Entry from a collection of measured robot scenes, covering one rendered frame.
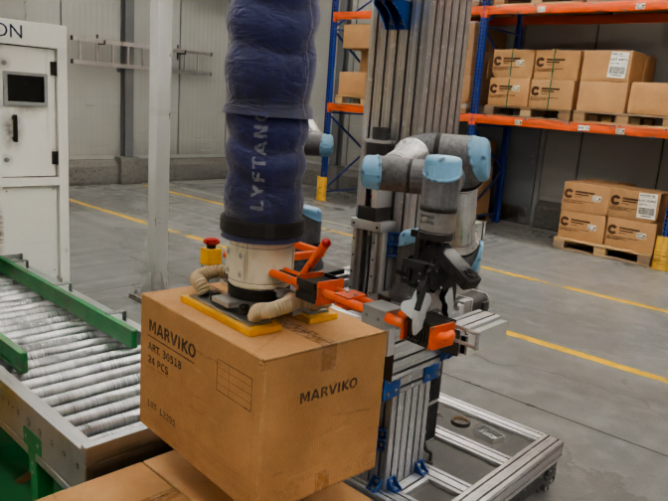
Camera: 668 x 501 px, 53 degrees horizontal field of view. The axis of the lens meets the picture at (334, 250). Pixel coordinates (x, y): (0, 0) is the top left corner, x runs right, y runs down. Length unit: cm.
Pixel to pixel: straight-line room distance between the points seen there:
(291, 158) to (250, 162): 11
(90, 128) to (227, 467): 1048
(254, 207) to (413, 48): 91
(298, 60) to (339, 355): 73
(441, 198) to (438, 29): 112
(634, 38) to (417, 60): 807
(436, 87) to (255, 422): 131
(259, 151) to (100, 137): 1044
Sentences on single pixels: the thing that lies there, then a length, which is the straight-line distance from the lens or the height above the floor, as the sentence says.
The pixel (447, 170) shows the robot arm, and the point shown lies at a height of 153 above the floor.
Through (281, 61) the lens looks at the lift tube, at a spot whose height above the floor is 173.
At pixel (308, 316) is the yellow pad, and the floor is 109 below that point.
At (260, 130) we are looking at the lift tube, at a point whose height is 156.
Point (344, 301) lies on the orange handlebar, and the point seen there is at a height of 120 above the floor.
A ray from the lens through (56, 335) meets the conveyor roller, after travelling 330.
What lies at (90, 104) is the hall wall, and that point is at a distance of 1199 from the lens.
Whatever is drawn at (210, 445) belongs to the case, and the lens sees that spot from 183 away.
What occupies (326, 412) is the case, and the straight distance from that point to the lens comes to 173.
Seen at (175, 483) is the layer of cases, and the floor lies 54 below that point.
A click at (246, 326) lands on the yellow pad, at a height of 109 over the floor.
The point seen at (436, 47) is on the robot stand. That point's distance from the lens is 237.
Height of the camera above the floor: 165
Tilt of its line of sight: 12 degrees down
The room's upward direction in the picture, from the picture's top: 4 degrees clockwise
